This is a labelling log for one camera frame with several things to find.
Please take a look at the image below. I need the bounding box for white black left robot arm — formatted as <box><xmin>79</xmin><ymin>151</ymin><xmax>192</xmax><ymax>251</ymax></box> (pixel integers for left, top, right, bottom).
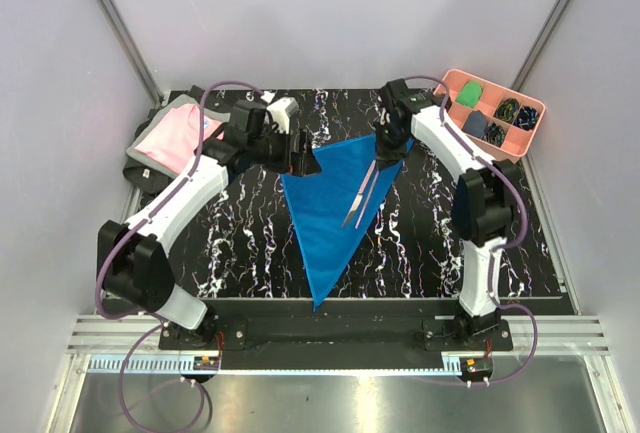
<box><xmin>96</xmin><ymin>97</ymin><xmax>322</xmax><ymax>349</ymax></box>

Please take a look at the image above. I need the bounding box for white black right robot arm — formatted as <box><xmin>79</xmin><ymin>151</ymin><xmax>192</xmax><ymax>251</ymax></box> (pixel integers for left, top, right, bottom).
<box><xmin>375</xmin><ymin>78</ymin><xmax>527</xmax><ymax>350</ymax></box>

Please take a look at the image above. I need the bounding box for aluminium frame rail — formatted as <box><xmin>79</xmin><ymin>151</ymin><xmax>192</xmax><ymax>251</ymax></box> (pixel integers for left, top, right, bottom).
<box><xmin>96</xmin><ymin>0</ymin><xmax>164</xmax><ymax>105</ymax></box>

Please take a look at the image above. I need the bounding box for silver fork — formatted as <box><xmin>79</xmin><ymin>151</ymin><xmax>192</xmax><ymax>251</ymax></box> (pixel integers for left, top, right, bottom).
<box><xmin>355</xmin><ymin>169</ymin><xmax>380</xmax><ymax>229</ymax></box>

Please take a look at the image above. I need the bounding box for dark green patterned rolled tie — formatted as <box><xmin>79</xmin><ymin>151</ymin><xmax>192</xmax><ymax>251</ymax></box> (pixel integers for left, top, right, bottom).
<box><xmin>482</xmin><ymin>122</ymin><xmax>507</xmax><ymax>147</ymax></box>

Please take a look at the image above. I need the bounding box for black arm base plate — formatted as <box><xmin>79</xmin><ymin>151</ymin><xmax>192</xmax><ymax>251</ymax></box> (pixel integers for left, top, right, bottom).
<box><xmin>159</xmin><ymin>298</ymin><xmax>513</xmax><ymax>375</ymax></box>

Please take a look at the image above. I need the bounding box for dark blue patterned rolled tie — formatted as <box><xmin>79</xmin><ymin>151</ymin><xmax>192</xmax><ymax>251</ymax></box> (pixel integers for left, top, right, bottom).
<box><xmin>513</xmin><ymin>106</ymin><xmax>540</xmax><ymax>131</ymax></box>

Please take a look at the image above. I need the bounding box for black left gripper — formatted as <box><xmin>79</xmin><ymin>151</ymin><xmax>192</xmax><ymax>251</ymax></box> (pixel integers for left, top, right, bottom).
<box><xmin>248</xmin><ymin>124</ymin><xmax>320</xmax><ymax>177</ymax></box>

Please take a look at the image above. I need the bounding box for pink divided organizer tray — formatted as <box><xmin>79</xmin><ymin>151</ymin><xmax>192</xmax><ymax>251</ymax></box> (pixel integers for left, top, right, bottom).
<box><xmin>443</xmin><ymin>69</ymin><xmax>545</xmax><ymax>163</ymax></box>

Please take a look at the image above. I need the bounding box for pink folded shirt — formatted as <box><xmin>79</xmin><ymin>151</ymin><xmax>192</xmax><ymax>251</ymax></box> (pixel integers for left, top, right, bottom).
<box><xmin>134</xmin><ymin>104</ymin><xmax>224</xmax><ymax>177</ymax></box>

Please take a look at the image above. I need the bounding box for blue yellow patterned rolled tie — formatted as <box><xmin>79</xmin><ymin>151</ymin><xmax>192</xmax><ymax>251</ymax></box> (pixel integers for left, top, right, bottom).
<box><xmin>494</xmin><ymin>98</ymin><xmax>521</xmax><ymax>124</ymax></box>

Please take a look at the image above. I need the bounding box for green rolled cloth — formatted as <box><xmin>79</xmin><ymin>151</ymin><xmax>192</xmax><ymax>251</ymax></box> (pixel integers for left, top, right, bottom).
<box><xmin>456</xmin><ymin>80</ymin><xmax>484</xmax><ymax>108</ymax></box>

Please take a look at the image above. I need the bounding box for blue satin napkin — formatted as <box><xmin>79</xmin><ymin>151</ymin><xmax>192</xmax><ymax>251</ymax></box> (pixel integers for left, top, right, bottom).
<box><xmin>282</xmin><ymin>134</ymin><xmax>412</xmax><ymax>310</ymax></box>

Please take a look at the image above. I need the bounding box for grey slotted cable duct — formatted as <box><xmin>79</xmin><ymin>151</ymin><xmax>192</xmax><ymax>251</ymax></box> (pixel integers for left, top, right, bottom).
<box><xmin>88</xmin><ymin>354</ymin><xmax>221</xmax><ymax>375</ymax></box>

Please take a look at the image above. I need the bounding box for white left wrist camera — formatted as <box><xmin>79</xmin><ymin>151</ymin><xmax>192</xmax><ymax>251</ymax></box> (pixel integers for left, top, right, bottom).
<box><xmin>260</xmin><ymin>91</ymin><xmax>299</xmax><ymax>133</ymax></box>

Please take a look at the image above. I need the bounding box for grey rolled cloth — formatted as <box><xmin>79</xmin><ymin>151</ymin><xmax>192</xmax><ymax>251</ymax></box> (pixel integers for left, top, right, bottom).
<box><xmin>462</xmin><ymin>110</ymin><xmax>489</xmax><ymax>138</ymax></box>

